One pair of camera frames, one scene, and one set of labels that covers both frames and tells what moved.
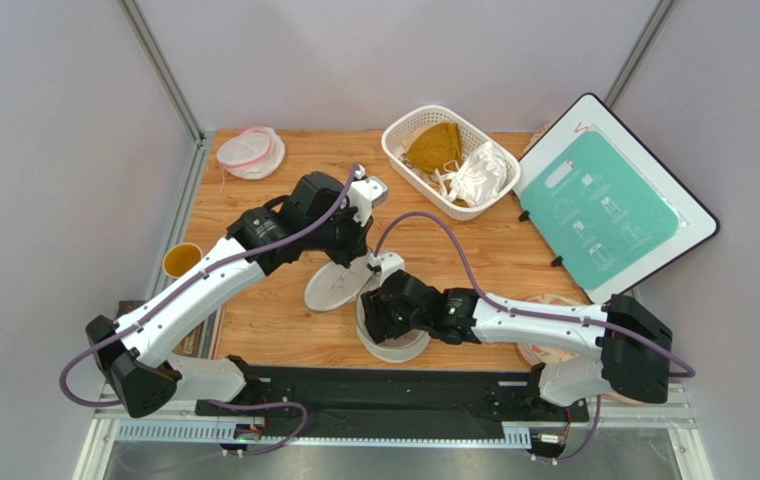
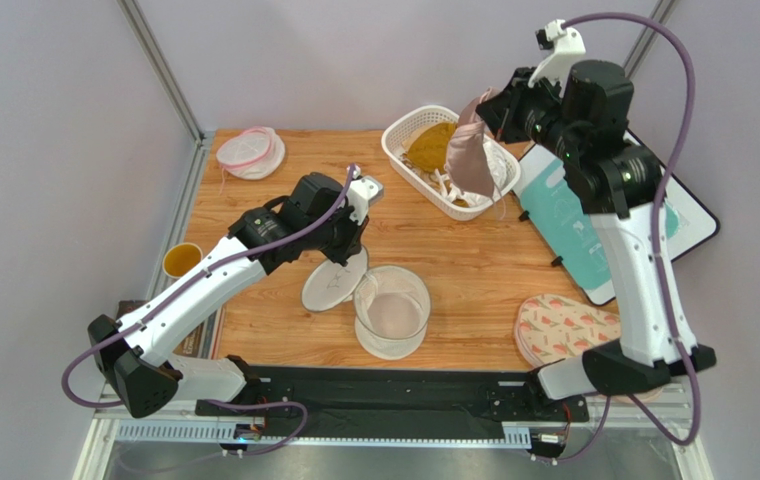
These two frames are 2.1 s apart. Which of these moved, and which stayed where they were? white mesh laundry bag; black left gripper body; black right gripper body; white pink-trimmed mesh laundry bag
Moved: black right gripper body
Stayed: white pink-trimmed mesh laundry bag; black left gripper body; white mesh laundry bag
